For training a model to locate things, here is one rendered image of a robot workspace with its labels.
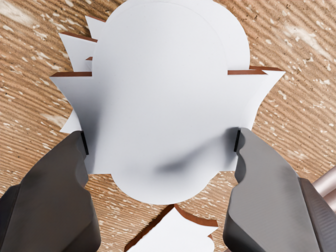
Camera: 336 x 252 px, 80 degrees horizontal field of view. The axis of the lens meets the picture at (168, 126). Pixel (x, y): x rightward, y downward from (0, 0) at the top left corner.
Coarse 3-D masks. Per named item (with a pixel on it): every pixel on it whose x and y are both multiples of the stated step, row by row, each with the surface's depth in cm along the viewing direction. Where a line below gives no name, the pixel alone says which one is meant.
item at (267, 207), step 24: (240, 144) 12; (264, 144) 10; (240, 168) 10; (264, 168) 9; (288, 168) 9; (240, 192) 8; (264, 192) 8; (288, 192) 8; (240, 216) 7; (264, 216) 7; (288, 216) 7; (240, 240) 7; (264, 240) 6; (288, 240) 6; (312, 240) 6
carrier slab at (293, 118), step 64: (0, 0) 14; (64, 0) 14; (256, 0) 14; (320, 0) 14; (0, 64) 16; (64, 64) 16; (256, 64) 16; (320, 64) 16; (0, 128) 19; (256, 128) 19; (320, 128) 20; (0, 192) 23
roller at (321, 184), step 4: (332, 168) 25; (328, 172) 26; (332, 172) 25; (320, 176) 26; (324, 176) 26; (328, 176) 26; (332, 176) 26; (316, 180) 26; (320, 180) 26; (324, 180) 26; (328, 180) 26; (332, 180) 26; (312, 184) 27; (316, 184) 26; (320, 184) 26; (324, 184) 26; (328, 184) 26; (332, 184) 26; (316, 188) 27; (320, 188) 26; (324, 188) 26; (328, 188) 26; (332, 188) 26; (320, 192) 27; (324, 192) 27; (328, 192) 27
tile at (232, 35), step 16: (176, 0) 10; (192, 0) 10; (208, 0) 10; (208, 16) 10; (224, 16) 10; (224, 32) 11; (240, 32) 11; (224, 48) 11; (240, 48) 11; (240, 64) 12; (272, 80) 12; (256, 96) 13
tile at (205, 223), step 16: (176, 208) 24; (160, 224) 25; (176, 224) 25; (192, 224) 25; (208, 224) 25; (144, 240) 26; (160, 240) 26; (176, 240) 26; (192, 240) 26; (208, 240) 27
